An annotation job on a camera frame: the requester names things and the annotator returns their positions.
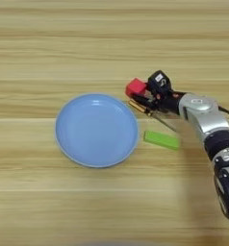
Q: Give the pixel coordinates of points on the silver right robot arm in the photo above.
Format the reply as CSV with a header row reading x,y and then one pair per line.
x,y
209,121

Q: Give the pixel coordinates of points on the red cube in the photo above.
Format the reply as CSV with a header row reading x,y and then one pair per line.
x,y
135,86

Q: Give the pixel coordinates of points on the green rectangular block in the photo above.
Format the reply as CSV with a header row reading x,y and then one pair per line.
x,y
161,140

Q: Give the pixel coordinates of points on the round blue plate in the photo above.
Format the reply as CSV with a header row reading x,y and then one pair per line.
x,y
87,134

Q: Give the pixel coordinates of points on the black box with white label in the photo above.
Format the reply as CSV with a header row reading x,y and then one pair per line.
x,y
159,81

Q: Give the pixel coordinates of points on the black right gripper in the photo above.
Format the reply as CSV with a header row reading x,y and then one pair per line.
x,y
167,103

